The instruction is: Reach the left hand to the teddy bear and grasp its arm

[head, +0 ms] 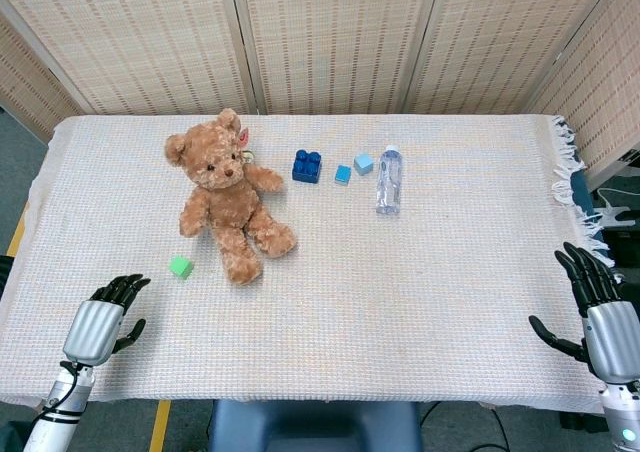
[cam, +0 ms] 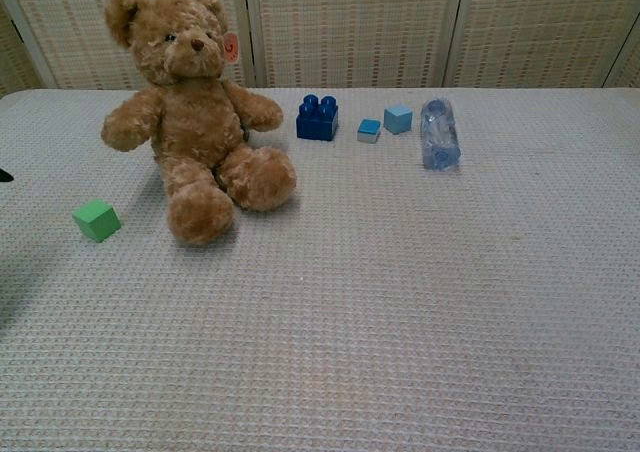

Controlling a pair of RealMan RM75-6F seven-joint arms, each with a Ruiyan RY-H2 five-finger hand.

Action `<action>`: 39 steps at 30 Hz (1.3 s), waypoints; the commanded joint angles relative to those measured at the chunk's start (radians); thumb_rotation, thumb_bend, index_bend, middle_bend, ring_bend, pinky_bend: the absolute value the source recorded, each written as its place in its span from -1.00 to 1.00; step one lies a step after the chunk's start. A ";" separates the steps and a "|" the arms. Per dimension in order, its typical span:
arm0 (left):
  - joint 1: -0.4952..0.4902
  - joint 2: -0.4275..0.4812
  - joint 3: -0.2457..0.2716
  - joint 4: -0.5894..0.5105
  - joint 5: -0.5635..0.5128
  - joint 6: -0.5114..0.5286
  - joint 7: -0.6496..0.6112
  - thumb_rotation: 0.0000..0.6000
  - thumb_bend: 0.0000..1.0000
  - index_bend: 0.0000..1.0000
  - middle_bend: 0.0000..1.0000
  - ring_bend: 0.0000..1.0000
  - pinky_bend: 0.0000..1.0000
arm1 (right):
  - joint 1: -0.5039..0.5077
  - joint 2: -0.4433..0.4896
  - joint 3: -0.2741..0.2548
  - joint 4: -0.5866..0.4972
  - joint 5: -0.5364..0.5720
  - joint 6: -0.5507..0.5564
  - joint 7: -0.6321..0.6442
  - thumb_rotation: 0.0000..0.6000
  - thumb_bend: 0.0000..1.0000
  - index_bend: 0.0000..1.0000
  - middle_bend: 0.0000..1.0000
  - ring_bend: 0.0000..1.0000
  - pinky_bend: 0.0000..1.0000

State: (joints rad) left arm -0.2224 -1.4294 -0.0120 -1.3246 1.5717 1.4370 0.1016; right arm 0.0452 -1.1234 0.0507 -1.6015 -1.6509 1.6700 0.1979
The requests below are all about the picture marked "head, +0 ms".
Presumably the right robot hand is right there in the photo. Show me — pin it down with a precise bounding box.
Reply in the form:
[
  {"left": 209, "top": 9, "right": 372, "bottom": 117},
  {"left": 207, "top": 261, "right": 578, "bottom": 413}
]
[{"left": 528, "top": 241, "right": 640, "bottom": 385}]

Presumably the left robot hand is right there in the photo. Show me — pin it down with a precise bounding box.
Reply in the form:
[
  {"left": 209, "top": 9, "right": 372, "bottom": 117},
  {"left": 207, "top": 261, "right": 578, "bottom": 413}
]
[{"left": 62, "top": 273, "right": 152, "bottom": 367}]

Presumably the brown teddy bear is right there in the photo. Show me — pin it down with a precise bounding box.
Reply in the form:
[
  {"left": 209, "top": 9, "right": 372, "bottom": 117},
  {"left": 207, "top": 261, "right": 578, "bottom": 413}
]
[{"left": 164, "top": 107, "right": 299, "bottom": 286}]

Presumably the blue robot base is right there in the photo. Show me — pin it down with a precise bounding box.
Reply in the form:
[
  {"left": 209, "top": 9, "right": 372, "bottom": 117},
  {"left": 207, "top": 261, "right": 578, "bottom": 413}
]
[{"left": 207, "top": 399, "right": 423, "bottom": 452}]

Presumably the green cube block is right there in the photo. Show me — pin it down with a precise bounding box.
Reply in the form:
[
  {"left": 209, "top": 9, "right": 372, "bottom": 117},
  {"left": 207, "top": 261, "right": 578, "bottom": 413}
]
[{"left": 168, "top": 255, "right": 195, "bottom": 281}]

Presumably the white metal stand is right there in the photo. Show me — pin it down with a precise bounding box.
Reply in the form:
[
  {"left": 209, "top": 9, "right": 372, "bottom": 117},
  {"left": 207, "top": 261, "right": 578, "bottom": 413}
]
[{"left": 594, "top": 191, "right": 632, "bottom": 229}]

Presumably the white woven tablecloth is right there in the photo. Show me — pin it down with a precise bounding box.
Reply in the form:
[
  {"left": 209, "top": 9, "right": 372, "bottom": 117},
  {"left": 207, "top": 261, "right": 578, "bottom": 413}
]
[{"left": 0, "top": 113, "right": 627, "bottom": 415}]

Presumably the dark blue toy brick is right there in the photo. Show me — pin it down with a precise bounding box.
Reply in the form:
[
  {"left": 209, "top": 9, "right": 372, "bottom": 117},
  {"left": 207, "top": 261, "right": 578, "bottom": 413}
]
[{"left": 291, "top": 149, "right": 323, "bottom": 184}]

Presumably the clear plastic water bottle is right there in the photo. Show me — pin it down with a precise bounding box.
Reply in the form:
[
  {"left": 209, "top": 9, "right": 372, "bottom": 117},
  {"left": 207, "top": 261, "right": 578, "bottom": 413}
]
[{"left": 375, "top": 144, "right": 403, "bottom": 217}]

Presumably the woven folding screen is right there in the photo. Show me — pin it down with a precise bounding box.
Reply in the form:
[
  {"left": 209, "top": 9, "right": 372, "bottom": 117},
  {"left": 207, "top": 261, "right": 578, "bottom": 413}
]
[{"left": 0, "top": 0, "right": 640, "bottom": 183}]

